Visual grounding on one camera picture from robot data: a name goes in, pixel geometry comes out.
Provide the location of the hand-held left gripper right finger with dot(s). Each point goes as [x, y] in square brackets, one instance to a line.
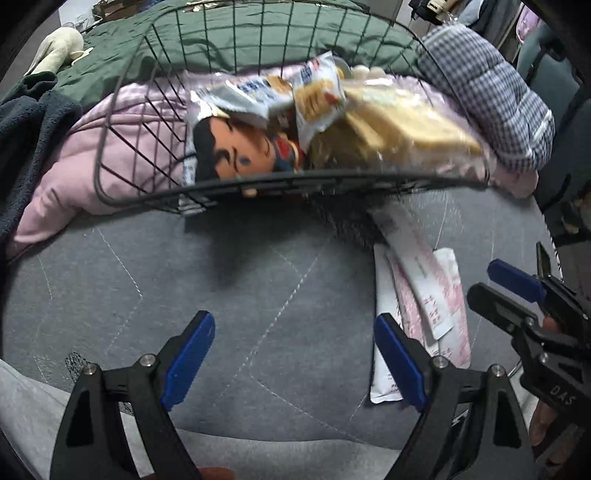
[399, 364]

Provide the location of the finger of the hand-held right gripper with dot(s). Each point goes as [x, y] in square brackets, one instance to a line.
[517, 279]
[498, 307]

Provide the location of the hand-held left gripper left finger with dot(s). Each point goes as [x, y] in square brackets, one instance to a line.
[189, 360]

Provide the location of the pink sachet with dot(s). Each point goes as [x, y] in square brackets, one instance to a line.
[455, 304]

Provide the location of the white sachet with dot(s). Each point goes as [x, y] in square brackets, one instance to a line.
[383, 295]

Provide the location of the pink white long packet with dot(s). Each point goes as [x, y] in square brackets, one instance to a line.
[415, 272]

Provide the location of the white printed packet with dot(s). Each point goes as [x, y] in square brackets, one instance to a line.
[189, 166]

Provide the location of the bagged toast bread slice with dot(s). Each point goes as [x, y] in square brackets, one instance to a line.
[341, 147]
[406, 120]

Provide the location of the plush doll black hair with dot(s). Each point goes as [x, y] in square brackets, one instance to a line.
[231, 152]

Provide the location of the small white round object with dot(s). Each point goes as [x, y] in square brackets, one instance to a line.
[369, 71]

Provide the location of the silver snack packet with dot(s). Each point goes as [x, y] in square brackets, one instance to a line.
[249, 94]
[318, 92]

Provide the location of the person's right hand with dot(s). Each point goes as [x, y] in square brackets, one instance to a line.
[542, 424]

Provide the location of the grey quilted mat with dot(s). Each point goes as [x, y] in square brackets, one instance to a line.
[231, 286]

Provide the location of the person's grey trousers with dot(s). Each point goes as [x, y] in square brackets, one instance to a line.
[27, 415]

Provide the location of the checked grey pillow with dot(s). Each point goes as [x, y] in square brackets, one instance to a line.
[498, 92]

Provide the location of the pink folded quilt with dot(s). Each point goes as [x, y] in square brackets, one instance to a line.
[69, 184]

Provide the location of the grey chair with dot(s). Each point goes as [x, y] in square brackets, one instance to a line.
[554, 69]

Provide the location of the hanging grey jacket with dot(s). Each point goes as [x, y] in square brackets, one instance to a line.
[494, 18]

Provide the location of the dark blue fleece blanket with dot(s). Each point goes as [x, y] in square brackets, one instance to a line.
[27, 138]

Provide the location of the green duvet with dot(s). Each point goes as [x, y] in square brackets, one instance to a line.
[115, 60]

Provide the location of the cream plush toy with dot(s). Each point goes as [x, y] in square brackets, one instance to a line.
[55, 48]

